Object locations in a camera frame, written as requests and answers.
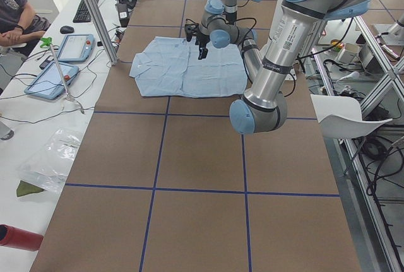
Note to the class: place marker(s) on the clear plastic bag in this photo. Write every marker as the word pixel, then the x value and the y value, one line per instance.
pixel 49 167

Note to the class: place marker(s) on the light blue button shirt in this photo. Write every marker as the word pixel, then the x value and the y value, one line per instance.
pixel 170 67

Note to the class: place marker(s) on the far blue teach pendant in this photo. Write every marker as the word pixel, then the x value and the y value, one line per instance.
pixel 76 48

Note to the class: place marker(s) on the green cloth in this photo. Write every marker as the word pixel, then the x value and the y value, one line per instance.
pixel 25 188

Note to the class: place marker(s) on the black computer mouse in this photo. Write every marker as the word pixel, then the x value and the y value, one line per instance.
pixel 66 29

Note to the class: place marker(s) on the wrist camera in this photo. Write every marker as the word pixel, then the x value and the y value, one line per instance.
pixel 191 28

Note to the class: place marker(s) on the red bottle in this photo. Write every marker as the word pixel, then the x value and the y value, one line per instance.
pixel 20 239

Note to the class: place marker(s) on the seated person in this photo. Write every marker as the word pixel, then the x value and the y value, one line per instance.
pixel 21 24

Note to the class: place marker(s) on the metal rod with green clip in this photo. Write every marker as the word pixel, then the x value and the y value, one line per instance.
pixel 47 42

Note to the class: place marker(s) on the near blue teach pendant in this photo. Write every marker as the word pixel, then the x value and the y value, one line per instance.
pixel 48 84

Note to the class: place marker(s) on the black keyboard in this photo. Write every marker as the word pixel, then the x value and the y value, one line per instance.
pixel 82 14

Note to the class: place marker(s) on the blue teach pendant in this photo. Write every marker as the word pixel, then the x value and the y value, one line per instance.
pixel 48 84
pixel 76 48

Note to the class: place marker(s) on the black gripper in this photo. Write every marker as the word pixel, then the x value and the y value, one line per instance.
pixel 201 42

